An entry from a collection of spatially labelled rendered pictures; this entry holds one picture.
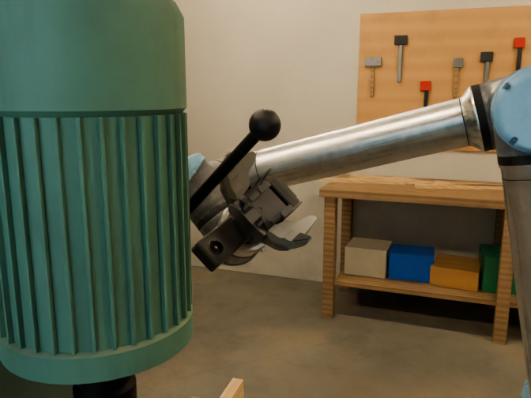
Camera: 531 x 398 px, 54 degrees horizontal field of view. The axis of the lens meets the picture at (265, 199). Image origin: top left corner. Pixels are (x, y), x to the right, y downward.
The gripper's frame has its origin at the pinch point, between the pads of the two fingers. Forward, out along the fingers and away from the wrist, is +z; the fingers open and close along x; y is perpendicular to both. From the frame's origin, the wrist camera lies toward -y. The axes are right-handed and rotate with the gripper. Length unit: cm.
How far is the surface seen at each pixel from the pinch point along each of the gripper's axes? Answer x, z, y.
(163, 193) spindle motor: -4.8, 19.2, -13.5
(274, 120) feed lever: -4.7, 13.1, 1.9
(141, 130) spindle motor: -8.9, 23.4, -12.3
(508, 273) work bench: 111, -194, 147
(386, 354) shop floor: 96, -218, 70
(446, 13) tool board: -23, -191, 249
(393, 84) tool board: -14, -227, 209
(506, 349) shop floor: 142, -209, 121
